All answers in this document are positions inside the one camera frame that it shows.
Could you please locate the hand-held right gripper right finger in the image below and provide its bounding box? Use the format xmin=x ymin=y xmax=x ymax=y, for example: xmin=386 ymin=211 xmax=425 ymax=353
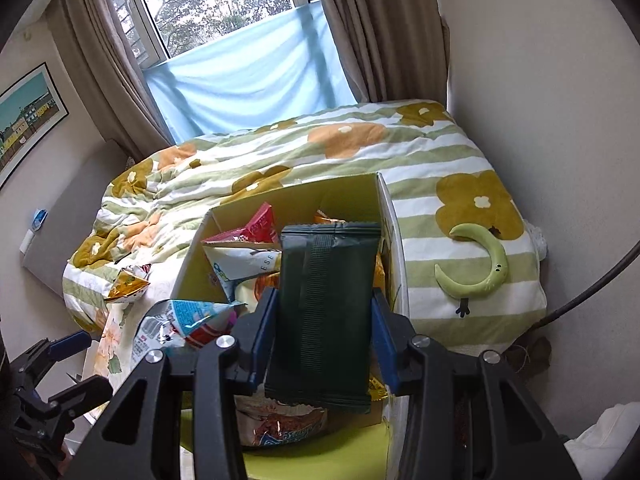
xmin=370 ymin=292 xmax=576 ymax=480

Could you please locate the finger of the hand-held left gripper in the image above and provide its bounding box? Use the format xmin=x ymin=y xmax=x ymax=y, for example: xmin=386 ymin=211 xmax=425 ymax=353
xmin=10 ymin=331 xmax=93 ymax=376
xmin=46 ymin=374 xmax=115 ymax=419

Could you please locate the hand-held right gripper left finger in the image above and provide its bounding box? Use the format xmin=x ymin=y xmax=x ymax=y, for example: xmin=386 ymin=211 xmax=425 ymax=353
xmin=65 ymin=287 xmax=281 ymax=480

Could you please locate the dark green snack packet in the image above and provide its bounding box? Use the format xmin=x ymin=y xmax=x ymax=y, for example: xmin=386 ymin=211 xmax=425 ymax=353
xmin=264 ymin=222 xmax=383 ymax=415

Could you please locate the yellow-green cardboard box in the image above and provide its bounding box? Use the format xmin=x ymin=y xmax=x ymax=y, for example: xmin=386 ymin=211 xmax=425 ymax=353
xmin=172 ymin=172 xmax=416 ymax=480

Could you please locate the white blue snack packet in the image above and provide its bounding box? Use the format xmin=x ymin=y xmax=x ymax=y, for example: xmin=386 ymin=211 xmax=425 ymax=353
xmin=202 ymin=242 xmax=282 ymax=302

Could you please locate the light blue red snack packet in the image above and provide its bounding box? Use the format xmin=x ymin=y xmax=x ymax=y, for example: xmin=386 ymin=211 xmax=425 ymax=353
xmin=132 ymin=300 xmax=248 ymax=361

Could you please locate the yellow white snack packet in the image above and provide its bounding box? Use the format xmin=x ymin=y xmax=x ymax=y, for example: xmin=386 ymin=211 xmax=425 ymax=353
xmin=104 ymin=262 xmax=152 ymax=304

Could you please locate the orange red foil packet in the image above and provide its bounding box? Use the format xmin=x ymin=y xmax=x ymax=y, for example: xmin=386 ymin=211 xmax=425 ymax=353
xmin=235 ymin=392 xmax=332 ymax=453

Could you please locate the red pink snack packet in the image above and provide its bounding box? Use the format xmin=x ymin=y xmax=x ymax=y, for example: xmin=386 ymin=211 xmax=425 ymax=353
xmin=202 ymin=202 xmax=281 ymax=247

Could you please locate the grey padded headboard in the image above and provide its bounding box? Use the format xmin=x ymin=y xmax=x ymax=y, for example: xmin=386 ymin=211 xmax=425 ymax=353
xmin=20 ymin=140 xmax=132 ymax=306

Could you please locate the green moon plush toy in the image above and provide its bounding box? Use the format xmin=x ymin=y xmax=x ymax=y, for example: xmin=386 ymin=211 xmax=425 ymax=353
xmin=434 ymin=223 xmax=510 ymax=297

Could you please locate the brown crumpled object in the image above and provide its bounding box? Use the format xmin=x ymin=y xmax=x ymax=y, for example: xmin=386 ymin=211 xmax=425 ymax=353
xmin=504 ymin=334 xmax=552 ymax=377

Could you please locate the green striped floral blanket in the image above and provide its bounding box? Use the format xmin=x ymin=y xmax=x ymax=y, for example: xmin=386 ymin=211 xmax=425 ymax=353
xmin=62 ymin=100 xmax=548 ymax=352

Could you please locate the white cloth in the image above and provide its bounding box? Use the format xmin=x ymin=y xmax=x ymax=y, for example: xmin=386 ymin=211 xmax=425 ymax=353
xmin=565 ymin=402 xmax=640 ymax=467

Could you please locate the brown curtain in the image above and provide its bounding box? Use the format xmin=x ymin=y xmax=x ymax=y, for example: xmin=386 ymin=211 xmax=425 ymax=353
xmin=47 ymin=0 xmax=173 ymax=161
xmin=310 ymin=0 xmax=451 ymax=111

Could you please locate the light blue window cloth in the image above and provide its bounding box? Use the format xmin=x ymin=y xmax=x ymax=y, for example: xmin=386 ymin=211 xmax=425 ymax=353
xmin=144 ymin=2 xmax=356 ymax=143

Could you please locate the white framed window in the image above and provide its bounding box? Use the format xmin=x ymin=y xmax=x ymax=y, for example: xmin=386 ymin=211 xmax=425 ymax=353
xmin=102 ymin=0 xmax=323 ymax=68

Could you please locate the black cable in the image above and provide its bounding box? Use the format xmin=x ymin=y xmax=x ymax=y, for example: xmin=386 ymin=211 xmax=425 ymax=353
xmin=542 ymin=240 xmax=640 ymax=331

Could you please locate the framed wall picture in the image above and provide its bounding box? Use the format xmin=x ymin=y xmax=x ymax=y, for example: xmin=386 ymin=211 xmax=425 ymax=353
xmin=0 ymin=62 xmax=68 ymax=191

